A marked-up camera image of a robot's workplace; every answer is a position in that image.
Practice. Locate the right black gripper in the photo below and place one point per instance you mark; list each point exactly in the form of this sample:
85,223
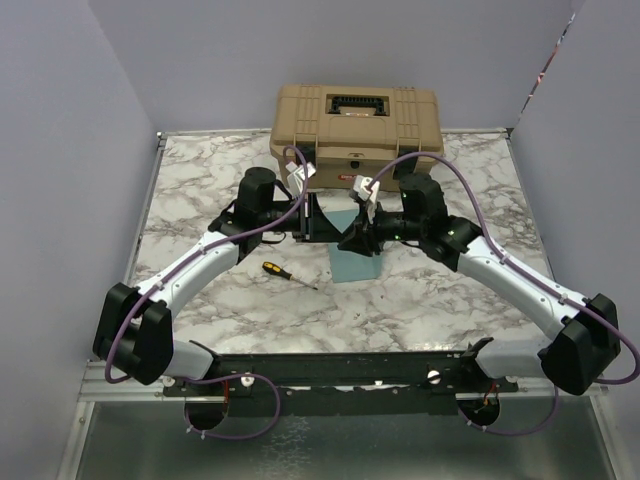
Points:
364,238

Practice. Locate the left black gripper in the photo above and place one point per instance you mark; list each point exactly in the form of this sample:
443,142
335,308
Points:
315,226

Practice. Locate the teal envelope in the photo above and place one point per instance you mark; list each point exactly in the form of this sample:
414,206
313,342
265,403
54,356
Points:
347,266

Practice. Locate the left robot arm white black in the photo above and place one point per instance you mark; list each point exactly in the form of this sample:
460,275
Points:
135,330

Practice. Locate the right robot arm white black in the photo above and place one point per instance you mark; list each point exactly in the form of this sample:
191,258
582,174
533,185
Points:
577,342

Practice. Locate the yellow black screwdriver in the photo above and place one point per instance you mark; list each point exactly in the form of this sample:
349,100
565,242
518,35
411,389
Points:
277,271

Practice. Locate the tan plastic toolbox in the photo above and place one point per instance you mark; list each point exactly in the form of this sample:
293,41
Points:
349,131

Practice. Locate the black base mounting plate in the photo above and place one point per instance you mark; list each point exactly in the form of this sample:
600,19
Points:
215,386

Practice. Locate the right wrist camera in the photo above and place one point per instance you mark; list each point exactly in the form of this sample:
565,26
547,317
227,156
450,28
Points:
365,191

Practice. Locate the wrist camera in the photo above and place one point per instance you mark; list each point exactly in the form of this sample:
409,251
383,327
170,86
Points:
297,176
365,191

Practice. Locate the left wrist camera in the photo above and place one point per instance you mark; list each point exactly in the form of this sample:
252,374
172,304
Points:
297,176

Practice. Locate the aluminium frame rail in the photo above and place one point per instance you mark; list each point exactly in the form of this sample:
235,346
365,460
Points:
95,388

